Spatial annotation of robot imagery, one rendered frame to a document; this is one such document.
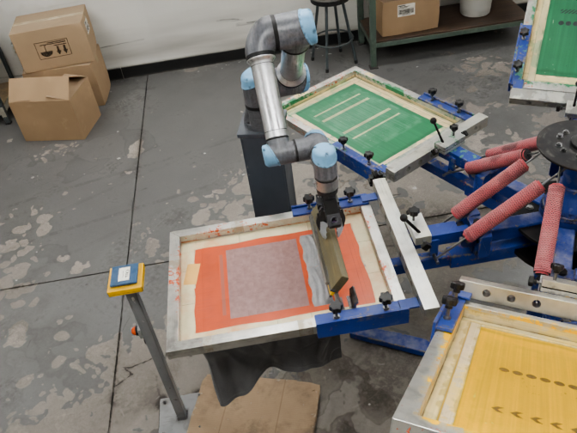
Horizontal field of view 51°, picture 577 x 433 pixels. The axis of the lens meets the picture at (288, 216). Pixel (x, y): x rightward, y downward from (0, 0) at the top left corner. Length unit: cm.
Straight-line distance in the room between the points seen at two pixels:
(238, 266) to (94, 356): 140
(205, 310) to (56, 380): 146
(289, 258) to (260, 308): 25
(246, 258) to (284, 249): 14
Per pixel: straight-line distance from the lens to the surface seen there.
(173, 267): 225
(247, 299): 211
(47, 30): 540
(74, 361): 346
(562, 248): 222
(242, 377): 226
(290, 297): 209
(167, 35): 578
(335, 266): 199
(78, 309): 370
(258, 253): 226
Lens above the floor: 251
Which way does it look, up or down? 40 degrees down
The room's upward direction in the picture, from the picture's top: 8 degrees counter-clockwise
